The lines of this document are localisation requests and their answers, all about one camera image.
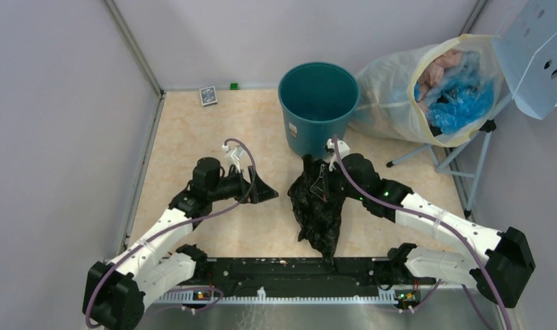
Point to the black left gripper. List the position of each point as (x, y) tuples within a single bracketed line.
[(261, 192)]

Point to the black trash bag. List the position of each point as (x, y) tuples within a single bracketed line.
[(317, 198)]

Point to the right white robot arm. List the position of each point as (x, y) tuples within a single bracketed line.
[(499, 263)]

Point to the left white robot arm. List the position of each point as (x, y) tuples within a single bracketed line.
[(118, 293)]

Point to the teal plastic trash bin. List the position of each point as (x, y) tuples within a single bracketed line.
[(318, 100)]

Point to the translucent bag of trash bags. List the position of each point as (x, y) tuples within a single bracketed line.
[(387, 107)]

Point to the pink trash bag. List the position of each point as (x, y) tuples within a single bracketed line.
[(433, 74)]

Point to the blue trash bag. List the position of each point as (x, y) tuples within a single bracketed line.
[(464, 96)]

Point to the blue playing card box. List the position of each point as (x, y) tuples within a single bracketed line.
[(208, 96)]

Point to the perforated light blue panel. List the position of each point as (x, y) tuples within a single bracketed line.
[(526, 47)]

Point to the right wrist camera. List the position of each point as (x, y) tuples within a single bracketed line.
[(338, 150)]

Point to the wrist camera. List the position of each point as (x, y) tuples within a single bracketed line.
[(233, 154), (338, 150)]

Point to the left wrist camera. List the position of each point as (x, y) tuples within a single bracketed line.
[(233, 154)]

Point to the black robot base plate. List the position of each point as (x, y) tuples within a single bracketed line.
[(301, 277)]

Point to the white cable duct strip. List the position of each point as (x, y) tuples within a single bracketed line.
[(261, 298)]

